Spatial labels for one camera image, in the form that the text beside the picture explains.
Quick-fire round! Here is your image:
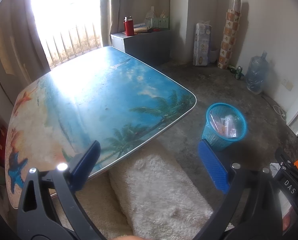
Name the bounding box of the red thermos flask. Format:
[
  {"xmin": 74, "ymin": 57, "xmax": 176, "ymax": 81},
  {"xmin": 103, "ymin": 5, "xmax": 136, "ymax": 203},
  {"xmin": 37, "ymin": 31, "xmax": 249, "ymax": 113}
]
[{"xmin": 123, "ymin": 17, "xmax": 135, "ymax": 37}]

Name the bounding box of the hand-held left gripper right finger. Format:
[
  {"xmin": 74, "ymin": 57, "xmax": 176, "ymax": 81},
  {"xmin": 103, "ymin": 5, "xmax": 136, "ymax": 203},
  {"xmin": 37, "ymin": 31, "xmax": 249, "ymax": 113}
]
[{"xmin": 193, "ymin": 140, "xmax": 283, "ymax": 240}]

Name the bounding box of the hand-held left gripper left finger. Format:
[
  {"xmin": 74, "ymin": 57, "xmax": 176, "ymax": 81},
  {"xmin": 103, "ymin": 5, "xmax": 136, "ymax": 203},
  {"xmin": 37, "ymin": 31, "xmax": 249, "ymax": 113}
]
[{"xmin": 17, "ymin": 140, "xmax": 106, "ymax": 240}]

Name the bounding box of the toilet paper pack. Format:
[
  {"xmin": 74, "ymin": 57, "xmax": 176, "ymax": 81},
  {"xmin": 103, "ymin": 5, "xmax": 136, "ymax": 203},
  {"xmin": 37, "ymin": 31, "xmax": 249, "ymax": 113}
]
[{"xmin": 193, "ymin": 22, "xmax": 212, "ymax": 67}]

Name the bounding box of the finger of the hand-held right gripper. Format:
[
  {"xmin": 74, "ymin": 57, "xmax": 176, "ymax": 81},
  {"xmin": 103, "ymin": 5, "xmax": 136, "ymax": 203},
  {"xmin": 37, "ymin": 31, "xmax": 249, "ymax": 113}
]
[{"xmin": 276, "ymin": 147, "xmax": 293, "ymax": 173}]

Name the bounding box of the clear red-print plastic bag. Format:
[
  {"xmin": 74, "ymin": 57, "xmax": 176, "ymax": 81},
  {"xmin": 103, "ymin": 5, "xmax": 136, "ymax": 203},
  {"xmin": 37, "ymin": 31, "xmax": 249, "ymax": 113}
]
[{"xmin": 224, "ymin": 115, "xmax": 241, "ymax": 139}]

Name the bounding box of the green plastic storage basket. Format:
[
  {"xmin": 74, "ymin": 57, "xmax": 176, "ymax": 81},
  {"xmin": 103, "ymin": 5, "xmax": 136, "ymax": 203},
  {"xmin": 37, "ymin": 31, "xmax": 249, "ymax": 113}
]
[{"xmin": 151, "ymin": 17, "xmax": 169, "ymax": 30}]

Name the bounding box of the orange-striped clear packet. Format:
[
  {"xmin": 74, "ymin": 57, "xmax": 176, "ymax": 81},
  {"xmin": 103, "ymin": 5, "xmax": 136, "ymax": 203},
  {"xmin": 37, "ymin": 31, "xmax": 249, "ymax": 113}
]
[{"xmin": 213, "ymin": 117, "xmax": 227, "ymax": 135}]

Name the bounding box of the stack of books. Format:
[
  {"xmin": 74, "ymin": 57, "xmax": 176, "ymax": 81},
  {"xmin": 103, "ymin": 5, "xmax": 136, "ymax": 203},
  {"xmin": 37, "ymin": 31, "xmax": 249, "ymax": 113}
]
[{"xmin": 134, "ymin": 24, "xmax": 150, "ymax": 34}]

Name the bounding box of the blue mesh waste basket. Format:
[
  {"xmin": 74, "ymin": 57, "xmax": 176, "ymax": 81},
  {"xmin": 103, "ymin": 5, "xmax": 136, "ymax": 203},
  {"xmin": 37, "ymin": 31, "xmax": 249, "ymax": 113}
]
[{"xmin": 201, "ymin": 102, "xmax": 247, "ymax": 152}]

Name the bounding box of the large blue water jug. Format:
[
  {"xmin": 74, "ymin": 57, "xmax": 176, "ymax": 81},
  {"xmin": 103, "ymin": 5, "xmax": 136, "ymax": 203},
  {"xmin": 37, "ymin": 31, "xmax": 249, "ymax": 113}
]
[{"xmin": 245, "ymin": 51, "xmax": 269, "ymax": 95}]

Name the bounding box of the white fluffy rug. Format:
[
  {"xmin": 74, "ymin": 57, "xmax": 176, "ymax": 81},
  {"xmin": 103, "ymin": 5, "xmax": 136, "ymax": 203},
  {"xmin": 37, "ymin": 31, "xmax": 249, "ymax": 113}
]
[{"xmin": 108, "ymin": 140, "xmax": 235, "ymax": 240}]

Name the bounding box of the white cable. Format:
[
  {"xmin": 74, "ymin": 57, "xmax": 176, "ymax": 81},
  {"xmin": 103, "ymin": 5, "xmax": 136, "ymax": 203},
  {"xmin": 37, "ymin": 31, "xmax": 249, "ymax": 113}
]
[{"xmin": 262, "ymin": 95, "xmax": 287, "ymax": 122}]

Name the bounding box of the window railing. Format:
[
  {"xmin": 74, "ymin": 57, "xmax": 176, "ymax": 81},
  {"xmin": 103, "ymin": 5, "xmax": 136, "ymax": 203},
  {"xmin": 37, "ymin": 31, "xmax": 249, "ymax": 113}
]
[{"xmin": 43, "ymin": 22, "xmax": 102, "ymax": 67}]

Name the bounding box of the white wall socket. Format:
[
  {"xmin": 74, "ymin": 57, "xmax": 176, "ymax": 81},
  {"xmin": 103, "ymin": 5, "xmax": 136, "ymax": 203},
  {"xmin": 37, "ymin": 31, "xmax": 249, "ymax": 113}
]
[{"xmin": 282, "ymin": 78, "xmax": 294, "ymax": 91}]

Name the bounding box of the beige curtain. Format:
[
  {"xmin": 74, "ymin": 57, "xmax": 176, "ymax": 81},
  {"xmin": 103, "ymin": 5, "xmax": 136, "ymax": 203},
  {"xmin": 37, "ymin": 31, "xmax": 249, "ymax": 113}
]
[
  {"xmin": 100, "ymin": 0, "xmax": 130, "ymax": 48},
  {"xmin": 0, "ymin": 5, "xmax": 52, "ymax": 110}
]

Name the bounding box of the grey low cabinet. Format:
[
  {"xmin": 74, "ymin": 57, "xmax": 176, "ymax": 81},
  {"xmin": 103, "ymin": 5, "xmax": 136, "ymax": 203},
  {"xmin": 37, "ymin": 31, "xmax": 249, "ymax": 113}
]
[{"xmin": 110, "ymin": 29, "xmax": 172, "ymax": 66}]

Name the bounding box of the white small pot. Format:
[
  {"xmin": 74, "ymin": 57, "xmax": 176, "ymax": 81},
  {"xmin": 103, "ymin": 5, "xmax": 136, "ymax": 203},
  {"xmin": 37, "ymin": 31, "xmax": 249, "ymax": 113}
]
[{"xmin": 209, "ymin": 46, "xmax": 220, "ymax": 63}]

